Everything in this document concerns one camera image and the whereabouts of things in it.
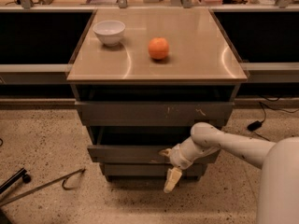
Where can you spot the grey bottom drawer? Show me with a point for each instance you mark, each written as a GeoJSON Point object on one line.
{"type": "Point", "coordinates": [139, 171]}

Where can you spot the orange fruit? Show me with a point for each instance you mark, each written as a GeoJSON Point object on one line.
{"type": "Point", "coordinates": [158, 48]}

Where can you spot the white ceramic bowl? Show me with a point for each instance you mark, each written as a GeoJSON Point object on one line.
{"type": "Point", "coordinates": [109, 33]}

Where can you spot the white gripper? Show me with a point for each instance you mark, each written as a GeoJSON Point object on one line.
{"type": "Point", "coordinates": [178, 159]}

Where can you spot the grey top drawer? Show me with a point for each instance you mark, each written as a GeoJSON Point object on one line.
{"type": "Point", "coordinates": [183, 114]}

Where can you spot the metal rod with hook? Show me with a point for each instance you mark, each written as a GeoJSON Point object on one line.
{"type": "Point", "coordinates": [62, 179]}

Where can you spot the grey drawer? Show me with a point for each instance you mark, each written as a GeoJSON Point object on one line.
{"type": "Point", "coordinates": [139, 171]}
{"type": "Point", "coordinates": [183, 114]}
{"type": "Point", "coordinates": [127, 154]}

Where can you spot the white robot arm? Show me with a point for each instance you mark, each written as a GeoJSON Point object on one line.
{"type": "Point", "coordinates": [278, 201]}

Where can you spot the black power adapter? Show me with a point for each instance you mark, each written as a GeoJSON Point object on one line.
{"type": "Point", "coordinates": [254, 126]}

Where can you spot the grey drawer cabinet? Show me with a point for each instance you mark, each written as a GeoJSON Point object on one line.
{"type": "Point", "coordinates": [143, 76]}

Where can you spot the black chair leg caster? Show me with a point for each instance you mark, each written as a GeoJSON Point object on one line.
{"type": "Point", "coordinates": [21, 174]}

